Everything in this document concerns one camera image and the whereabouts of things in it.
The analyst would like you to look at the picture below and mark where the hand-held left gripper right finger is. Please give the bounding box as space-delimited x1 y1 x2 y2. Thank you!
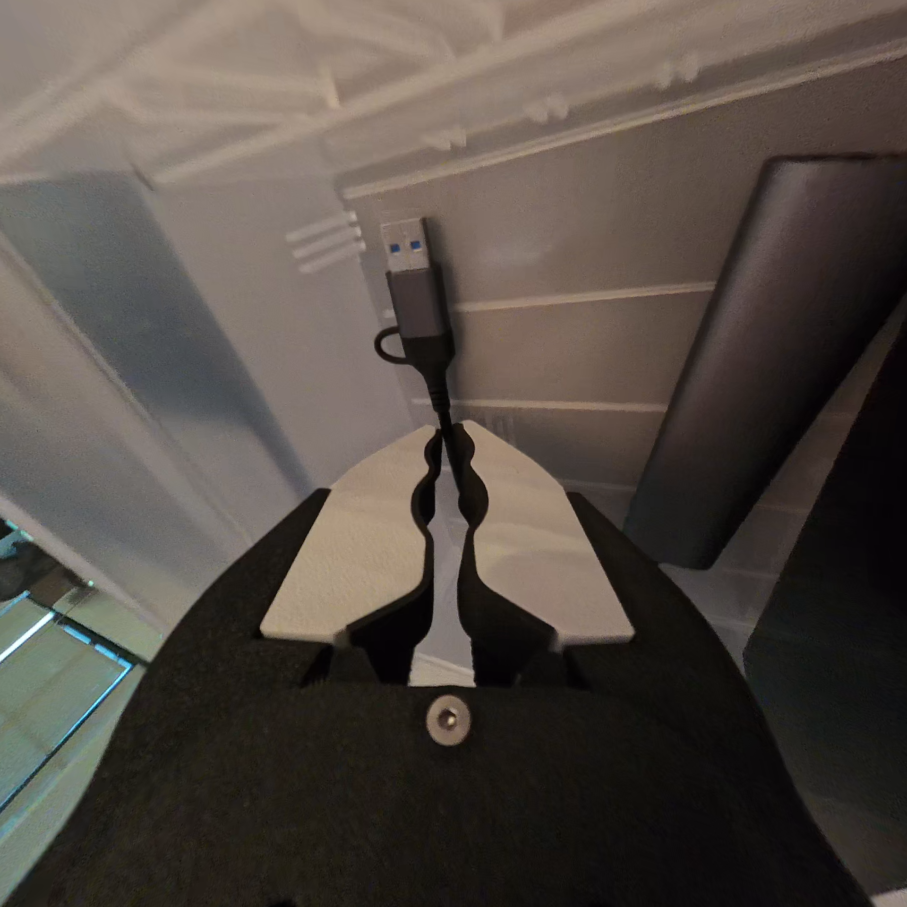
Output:
457 417 642 670

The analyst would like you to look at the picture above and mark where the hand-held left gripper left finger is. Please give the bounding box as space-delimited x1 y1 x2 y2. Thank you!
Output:
257 423 446 670

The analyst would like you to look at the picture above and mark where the grey metal USB hub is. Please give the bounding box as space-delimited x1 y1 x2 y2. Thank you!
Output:
623 152 907 572

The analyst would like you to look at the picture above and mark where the black quilted cushion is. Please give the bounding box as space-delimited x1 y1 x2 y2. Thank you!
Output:
743 305 907 854

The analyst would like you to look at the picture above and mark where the USB cable with tethered adapter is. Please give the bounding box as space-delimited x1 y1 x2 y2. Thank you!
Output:
373 213 477 471

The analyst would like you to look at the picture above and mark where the clear plastic bin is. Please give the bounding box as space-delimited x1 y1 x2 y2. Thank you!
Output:
0 0 907 858

